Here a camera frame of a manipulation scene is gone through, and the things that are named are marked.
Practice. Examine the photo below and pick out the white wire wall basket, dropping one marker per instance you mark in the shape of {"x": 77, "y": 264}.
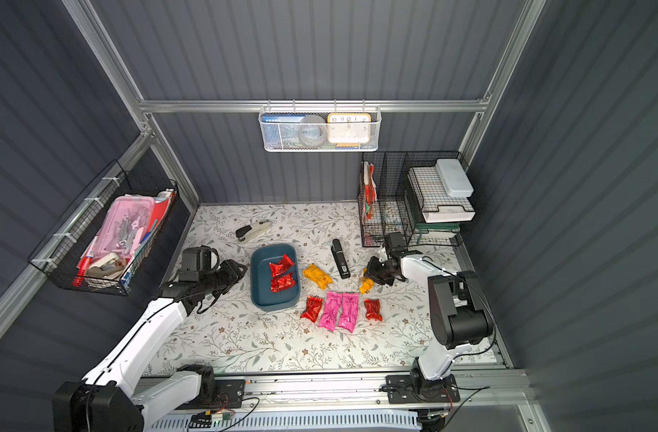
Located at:
{"x": 324, "y": 110}

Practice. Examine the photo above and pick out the yellow white clock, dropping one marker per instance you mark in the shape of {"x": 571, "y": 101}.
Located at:
{"x": 349, "y": 129}

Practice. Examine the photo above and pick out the white and black stapler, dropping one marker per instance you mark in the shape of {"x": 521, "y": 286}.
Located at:
{"x": 252, "y": 230}

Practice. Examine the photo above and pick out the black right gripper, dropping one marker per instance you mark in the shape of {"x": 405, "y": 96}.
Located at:
{"x": 381, "y": 268}

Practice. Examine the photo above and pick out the blue box in basket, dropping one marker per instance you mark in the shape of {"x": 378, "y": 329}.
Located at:
{"x": 280, "y": 130}

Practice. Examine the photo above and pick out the pink pencil case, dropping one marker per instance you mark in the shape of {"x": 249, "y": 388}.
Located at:
{"x": 126, "y": 218}

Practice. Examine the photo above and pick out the pink tea bag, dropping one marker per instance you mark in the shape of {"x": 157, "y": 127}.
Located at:
{"x": 331, "y": 308}
{"x": 349, "y": 311}

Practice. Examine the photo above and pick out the yellow tea bag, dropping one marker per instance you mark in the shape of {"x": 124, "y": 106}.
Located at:
{"x": 365, "y": 285}
{"x": 318, "y": 276}

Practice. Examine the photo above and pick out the white box on organizer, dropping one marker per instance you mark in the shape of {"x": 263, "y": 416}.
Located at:
{"x": 454, "y": 178}

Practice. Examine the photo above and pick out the teal storage box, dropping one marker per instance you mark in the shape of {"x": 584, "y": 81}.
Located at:
{"x": 261, "y": 295}

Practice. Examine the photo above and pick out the red tea bag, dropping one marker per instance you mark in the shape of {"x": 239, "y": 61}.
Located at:
{"x": 313, "y": 306}
{"x": 282, "y": 266}
{"x": 282, "y": 283}
{"x": 373, "y": 309}

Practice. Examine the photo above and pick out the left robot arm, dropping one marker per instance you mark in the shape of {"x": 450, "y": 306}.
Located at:
{"x": 105, "y": 399}

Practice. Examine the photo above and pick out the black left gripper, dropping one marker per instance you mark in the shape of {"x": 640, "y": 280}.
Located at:
{"x": 223, "y": 274}

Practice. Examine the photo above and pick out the black wire desk organizer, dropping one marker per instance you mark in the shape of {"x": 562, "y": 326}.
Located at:
{"x": 403, "y": 191}

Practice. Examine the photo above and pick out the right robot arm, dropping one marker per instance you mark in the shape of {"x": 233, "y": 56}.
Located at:
{"x": 459, "y": 316}

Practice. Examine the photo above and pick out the clear tape roll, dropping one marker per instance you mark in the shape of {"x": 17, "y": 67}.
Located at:
{"x": 312, "y": 131}

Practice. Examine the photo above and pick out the black wire side basket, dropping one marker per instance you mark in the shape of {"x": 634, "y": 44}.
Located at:
{"x": 66, "y": 256}

